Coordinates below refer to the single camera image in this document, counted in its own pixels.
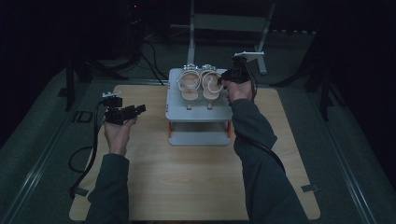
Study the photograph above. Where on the white jewelled heeled sandal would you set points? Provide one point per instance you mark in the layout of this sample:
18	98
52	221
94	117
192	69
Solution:
211	84
189	84

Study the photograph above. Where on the person's left hand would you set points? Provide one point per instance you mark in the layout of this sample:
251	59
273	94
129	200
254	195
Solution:
117	137

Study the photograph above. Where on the person's right hand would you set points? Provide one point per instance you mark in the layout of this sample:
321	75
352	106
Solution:
239	91

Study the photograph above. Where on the grey tape piece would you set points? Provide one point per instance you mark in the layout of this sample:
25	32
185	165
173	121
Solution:
309	188
81	192

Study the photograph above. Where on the metal floor rail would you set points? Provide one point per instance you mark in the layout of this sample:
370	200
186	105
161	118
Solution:
348	168
34	174

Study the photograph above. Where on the white metal stand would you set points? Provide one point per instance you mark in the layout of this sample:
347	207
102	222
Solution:
229	23

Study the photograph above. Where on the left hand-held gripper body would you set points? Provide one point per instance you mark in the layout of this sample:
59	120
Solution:
113	112

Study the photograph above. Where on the black metal stand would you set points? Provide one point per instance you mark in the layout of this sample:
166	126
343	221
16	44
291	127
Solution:
71	84
324	93

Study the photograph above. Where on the white two-tier shoe rack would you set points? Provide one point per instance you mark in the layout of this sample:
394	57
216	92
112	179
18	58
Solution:
199	115

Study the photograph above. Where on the dark equipment with red light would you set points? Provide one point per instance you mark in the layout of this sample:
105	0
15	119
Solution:
135	21

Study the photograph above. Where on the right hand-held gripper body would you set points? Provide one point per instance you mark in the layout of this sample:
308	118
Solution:
239	72

